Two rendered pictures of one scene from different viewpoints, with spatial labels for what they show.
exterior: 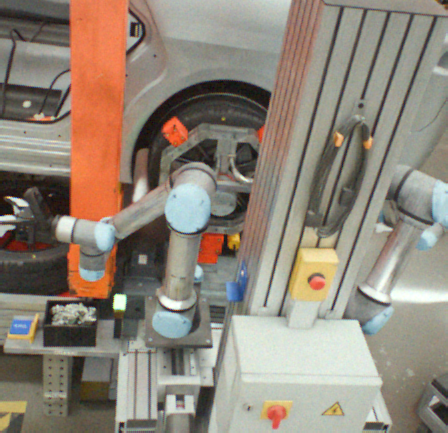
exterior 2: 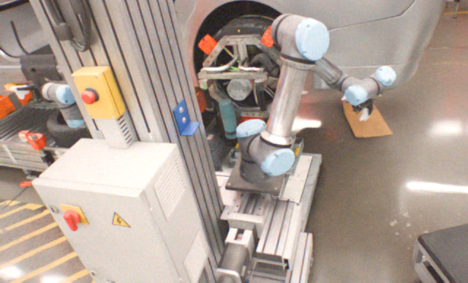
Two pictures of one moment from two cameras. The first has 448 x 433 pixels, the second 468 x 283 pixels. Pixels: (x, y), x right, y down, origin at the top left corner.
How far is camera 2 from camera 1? 1.34 m
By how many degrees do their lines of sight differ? 29
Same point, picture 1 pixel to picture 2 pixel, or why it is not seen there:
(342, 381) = (104, 190)
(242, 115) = (251, 25)
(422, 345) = (448, 213)
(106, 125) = not seen: hidden behind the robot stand
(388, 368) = (406, 228)
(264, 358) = (65, 168)
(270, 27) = not seen: outside the picture
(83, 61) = not seen: outside the picture
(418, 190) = (287, 30)
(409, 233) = (287, 74)
